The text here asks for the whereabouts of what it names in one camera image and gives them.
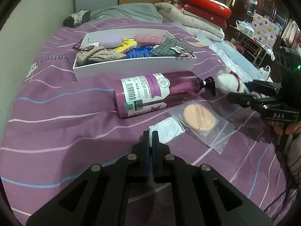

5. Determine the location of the yellow tissue pack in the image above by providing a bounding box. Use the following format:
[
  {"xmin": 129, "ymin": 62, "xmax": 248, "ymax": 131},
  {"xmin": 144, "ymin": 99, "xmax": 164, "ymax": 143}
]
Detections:
[{"xmin": 110, "ymin": 38, "xmax": 138, "ymax": 53}]

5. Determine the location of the person's right hand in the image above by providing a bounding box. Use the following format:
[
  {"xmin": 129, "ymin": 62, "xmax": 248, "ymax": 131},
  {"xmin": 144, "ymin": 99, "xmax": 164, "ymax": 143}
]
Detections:
[{"xmin": 270, "ymin": 120, "xmax": 301, "ymax": 137}]

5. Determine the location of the patterned gift bag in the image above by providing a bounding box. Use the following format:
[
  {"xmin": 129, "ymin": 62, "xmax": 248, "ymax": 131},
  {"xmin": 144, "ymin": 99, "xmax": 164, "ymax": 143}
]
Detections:
[{"xmin": 252, "ymin": 13, "xmax": 280, "ymax": 49}]

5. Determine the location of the white cardboard box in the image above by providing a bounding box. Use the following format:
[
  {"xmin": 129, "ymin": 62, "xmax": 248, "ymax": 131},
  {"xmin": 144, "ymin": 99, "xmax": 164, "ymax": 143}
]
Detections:
[{"xmin": 72, "ymin": 28, "xmax": 197, "ymax": 82}]

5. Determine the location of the beige plaid pouch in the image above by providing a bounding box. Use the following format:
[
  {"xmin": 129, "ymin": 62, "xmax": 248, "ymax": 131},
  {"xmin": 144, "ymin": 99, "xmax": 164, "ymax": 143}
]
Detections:
[{"xmin": 76, "ymin": 45, "xmax": 127, "ymax": 67}]

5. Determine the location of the metal frame chair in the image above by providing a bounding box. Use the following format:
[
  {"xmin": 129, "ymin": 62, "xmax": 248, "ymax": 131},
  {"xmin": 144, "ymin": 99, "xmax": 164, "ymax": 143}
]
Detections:
[{"xmin": 229, "ymin": 25, "xmax": 274, "ymax": 64}]

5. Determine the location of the blue eye mask packet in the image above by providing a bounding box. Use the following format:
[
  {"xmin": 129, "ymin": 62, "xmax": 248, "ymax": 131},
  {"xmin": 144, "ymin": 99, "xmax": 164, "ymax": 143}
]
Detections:
[{"xmin": 126, "ymin": 46, "xmax": 154, "ymax": 59}]

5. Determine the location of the white plush toy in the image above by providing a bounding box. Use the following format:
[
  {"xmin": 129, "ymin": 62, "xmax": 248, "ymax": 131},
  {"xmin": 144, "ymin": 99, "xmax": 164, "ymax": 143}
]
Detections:
[{"xmin": 216, "ymin": 66, "xmax": 261, "ymax": 98}]

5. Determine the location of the lavender pouch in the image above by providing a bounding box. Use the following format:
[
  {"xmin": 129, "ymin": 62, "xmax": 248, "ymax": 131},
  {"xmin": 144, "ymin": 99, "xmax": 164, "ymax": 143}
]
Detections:
[{"xmin": 99, "ymin": 33, "xmax": 123, "ymax": 49}]

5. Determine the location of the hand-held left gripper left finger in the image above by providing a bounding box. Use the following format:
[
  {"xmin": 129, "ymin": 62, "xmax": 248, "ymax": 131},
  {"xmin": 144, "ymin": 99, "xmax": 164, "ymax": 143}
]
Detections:
[{"xmin": 26, "ymin": 131, "xmax": 150, "ymax": 226}]

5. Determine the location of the dark crumpled cloth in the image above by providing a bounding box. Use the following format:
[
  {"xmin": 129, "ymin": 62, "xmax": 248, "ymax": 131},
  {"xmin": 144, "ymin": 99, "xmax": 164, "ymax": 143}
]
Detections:
[{"xmin": 63, "ymin": 10, "xmax": 91, "ymax": 27}]

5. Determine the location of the white plastic bag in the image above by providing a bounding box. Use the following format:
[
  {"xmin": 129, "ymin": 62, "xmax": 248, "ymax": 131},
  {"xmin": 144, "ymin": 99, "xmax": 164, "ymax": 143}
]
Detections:
[{"xmin": 236, "ymin": 20, "xmax": 255, "ymax": 37}]

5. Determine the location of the grey plaid pouch with bow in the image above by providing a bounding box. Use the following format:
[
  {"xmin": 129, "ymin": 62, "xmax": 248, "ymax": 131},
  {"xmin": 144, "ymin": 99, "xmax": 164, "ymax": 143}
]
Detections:
[{"xmin": 150, "ymin": 38, "xmax": 194, "ymax": 57}]

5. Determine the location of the purple pump bottle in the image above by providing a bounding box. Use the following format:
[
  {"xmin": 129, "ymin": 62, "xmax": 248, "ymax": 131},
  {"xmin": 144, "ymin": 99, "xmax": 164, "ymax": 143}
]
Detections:
[{"xmin": 113, "ymin": 71, "xmax": 217, "ymax": 119}]

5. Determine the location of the makeup sponge in clear bag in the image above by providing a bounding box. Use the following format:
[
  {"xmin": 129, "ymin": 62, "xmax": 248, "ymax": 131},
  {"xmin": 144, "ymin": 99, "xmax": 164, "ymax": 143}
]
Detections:
[{"xmin": 167, "ymin": 100, "xmax": 236, "ymax": 154}]

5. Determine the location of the pink sequin pouch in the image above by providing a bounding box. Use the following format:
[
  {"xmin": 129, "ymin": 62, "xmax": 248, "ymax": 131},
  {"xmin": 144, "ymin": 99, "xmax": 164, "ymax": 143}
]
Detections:
[{"xmin": 134, "ymin": 34, "xmax": 166, "ymax": 45}]

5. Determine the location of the white cotton pad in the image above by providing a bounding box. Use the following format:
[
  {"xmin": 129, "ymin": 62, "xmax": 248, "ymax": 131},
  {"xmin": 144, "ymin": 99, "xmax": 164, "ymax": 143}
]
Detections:
[{"xmin": 149, "ymin": 117, "xmax": 186, "ymax": 144}]

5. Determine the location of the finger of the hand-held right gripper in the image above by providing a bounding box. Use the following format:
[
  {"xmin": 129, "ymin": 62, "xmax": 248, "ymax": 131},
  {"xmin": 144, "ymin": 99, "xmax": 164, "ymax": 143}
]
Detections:
[
  {"xmin": 227, "ymin": 91, "xmax": 267, "ymax": 110},
  {"xmin": 247, "ymin": 79, "xmax": 283, "ymax": 97}
]

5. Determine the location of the red quilt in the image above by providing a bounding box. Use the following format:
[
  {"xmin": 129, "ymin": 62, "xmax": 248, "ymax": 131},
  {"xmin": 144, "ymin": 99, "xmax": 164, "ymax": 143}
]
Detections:
[{"xmin": 162, "ymin": 0, "xmax": 232, "ymax": 27}]

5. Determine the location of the clear plastic bag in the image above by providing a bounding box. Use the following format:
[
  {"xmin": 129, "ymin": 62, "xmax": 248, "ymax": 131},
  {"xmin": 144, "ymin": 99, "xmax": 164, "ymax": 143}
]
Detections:
[{"xmin": 196, "ymin": 27, "xmax": 265, "ymax": 85}]

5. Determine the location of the white quilt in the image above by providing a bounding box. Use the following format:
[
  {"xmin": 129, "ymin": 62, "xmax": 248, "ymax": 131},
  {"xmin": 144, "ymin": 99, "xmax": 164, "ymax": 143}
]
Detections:
[{"xmin": 154, "ymin": 2, "xmax": 226, "ymax": 40}]

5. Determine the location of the dark wooden wardrobe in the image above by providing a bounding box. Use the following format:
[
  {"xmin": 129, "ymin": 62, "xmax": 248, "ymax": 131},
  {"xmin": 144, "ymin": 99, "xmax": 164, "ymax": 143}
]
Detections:
[{"xmin": 221, "ymin": 0, "xmax": 290, "ymax": 29}]

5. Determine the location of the grey blanket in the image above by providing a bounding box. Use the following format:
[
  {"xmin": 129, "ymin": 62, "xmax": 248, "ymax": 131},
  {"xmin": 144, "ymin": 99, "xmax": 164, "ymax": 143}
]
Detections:
[{"xmin": 89, "ymin": 3, "xmax": 163, "ymax": 24}]

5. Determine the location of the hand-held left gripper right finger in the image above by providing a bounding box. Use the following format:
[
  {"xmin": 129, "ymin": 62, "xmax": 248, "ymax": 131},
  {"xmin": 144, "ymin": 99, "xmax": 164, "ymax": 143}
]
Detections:
[{"xmin": 152, "ymin": 131, "xmax": 275, "ymax": 226}]

